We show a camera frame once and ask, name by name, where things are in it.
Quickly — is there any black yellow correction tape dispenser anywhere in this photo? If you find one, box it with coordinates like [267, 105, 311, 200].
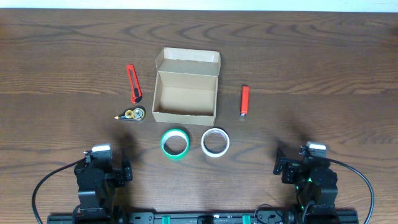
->
[114, 106, 146, 121]

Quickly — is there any white tape roll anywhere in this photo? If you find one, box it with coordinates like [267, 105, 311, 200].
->
[201, 128, 231, 158]

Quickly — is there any red utility knife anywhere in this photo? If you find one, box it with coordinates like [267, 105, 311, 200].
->
[126, 64, 142, 104]

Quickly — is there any red lighter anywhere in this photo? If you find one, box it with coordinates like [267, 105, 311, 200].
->
[240, 85, 250, 116]

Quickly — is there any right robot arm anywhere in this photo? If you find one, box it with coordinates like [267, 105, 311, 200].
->
[273, 143, 341, 224]

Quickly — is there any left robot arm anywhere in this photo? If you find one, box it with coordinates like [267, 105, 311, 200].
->
[72, 150, 133, 224]

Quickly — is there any green tape roll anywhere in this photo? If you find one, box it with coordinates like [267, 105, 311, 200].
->
[160, 129, 190, 161]

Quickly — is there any open cardboard box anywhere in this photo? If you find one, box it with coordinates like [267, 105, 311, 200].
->
[152, 47, 221, 126]

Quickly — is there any black mounting rail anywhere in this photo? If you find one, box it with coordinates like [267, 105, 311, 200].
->
[46, 210, 359, 224]

